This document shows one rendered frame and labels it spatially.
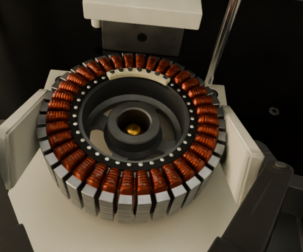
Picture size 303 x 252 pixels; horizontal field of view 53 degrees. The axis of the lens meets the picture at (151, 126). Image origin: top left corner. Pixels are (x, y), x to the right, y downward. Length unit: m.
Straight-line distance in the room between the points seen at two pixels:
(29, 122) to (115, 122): 0.05
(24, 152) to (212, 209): 0.12
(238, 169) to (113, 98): 0.10
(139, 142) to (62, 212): 0.06
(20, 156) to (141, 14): 0.09
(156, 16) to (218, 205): 0.12
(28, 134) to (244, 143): 0.11
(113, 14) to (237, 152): 0.09
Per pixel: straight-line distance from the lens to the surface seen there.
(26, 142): 0.17
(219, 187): 0.21
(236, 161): 0.16
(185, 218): 0.20
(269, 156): 0.17
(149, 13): 0.16
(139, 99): 0.21
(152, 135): 0.18
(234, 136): 0.17
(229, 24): 0.23
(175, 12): 0.16
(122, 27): 0.29
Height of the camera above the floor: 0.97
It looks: 53 degrees down
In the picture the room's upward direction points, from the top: 9 degrees clockwise
